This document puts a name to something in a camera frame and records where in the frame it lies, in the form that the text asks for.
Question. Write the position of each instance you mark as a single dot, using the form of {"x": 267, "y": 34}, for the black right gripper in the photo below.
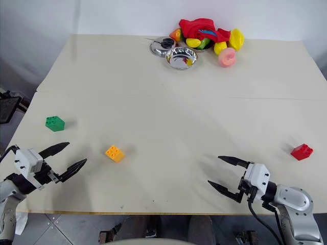
{"x": 246, "y": 190}

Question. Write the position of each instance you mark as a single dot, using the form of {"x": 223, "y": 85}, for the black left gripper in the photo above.
{"x": 44, "y": 173}

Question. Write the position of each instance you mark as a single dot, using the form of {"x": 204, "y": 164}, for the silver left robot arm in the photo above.
{"x": 9, "y": 189}

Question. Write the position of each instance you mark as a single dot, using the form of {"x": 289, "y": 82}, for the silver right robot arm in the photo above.
{"x": 296, "y": 201}

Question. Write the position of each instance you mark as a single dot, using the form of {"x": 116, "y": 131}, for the green toy brick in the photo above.
{"x": 55, "y": 124}

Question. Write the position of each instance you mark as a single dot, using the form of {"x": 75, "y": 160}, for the orange toy brick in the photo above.
{"x": 115, "y": 153}

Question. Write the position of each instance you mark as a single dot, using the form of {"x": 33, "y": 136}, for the dark metal foot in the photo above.
{"x": 246, "y": 237}
{"x": 110, "y": 233}

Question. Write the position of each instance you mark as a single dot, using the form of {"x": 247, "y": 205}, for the black screen on stand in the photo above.
{"x": 9, "y": 109}

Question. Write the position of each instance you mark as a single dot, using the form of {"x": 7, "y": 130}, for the red toy brick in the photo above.
{"x": 301, "y": 152}

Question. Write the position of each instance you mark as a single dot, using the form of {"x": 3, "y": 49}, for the white crumpled sheet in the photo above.
{"x": 21, "y": 223}

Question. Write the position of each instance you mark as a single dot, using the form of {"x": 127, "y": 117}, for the pink toy peach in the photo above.
{"x": 227, "y": 57}

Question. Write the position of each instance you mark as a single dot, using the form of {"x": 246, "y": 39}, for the empty steel bowl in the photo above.
{"x": 181, "y": 60}

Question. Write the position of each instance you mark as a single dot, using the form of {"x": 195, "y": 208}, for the yellow toy lemon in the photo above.
{"x": 220, "y": 48}

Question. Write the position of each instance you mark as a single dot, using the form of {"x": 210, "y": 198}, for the steel bowl with toy fruit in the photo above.
{"x": 204, "y": 49}

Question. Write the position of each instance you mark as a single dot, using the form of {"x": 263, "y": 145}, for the green toy pepper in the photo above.
{"x": 204, "y": 44}

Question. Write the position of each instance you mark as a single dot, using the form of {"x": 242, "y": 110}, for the yellow toy starfruit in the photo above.
{"x": 236, "y": 39}

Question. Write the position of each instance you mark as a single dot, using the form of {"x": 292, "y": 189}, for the yellow toy mango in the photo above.
{"x": 192, "y": 42}

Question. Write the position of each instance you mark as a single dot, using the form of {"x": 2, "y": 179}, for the steel pot lid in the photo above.
{"x": 157, "y": 49}

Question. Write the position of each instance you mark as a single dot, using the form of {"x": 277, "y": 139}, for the orange red toy fruit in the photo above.
{"x": 176, "y": 35}

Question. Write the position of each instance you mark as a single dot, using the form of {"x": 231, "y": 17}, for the red cloth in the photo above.
{"x": 198, "y": 28}

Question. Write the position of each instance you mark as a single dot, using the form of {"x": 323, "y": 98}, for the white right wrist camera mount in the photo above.
{"x": 258, "y": 176}

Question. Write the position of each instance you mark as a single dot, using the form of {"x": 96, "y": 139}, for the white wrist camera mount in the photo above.
{"x": 258, "y": 176}
{"x": 26, "y": 160}

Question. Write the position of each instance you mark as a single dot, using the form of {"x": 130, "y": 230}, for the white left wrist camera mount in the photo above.
{"x": 26, "y": 160}

